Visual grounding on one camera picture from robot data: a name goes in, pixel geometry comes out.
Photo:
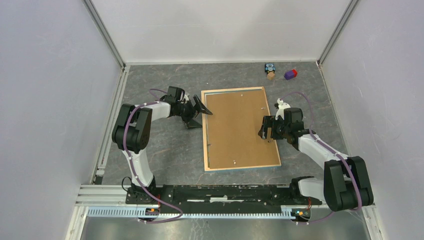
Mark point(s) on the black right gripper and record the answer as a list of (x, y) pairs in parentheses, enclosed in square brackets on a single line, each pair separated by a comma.
[(268, 122)]

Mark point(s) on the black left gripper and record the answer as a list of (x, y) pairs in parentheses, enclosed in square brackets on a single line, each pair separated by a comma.
[(191, 123)]

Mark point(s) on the wooden picture frame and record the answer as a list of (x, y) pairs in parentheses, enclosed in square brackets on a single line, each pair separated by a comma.
[(204, 132)]

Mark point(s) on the brown cardboard backing board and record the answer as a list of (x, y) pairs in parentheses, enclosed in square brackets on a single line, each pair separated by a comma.
[(238, 132)]

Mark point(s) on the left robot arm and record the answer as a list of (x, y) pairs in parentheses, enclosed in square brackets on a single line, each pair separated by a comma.
[(132, 130)]

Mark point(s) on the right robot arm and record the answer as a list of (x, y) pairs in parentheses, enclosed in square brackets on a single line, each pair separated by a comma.
[(345, 185)]

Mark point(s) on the small wooden cube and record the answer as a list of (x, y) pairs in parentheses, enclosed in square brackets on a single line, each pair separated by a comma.
[(270, 75)]

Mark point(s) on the purple and red block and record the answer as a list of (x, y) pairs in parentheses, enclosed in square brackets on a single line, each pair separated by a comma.
[(290, 74)]

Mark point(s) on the blue owl toy block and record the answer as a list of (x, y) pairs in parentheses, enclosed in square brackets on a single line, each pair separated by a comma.
[(269, 68)]

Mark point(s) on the light blue toothed strip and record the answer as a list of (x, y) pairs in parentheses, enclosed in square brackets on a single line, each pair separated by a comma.
[(142, 212)]

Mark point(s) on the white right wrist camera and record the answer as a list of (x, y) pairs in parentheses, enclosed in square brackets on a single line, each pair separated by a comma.
[(281, 105)]

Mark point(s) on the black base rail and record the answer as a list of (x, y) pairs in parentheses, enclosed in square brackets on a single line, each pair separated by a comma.
[(219, 199)]

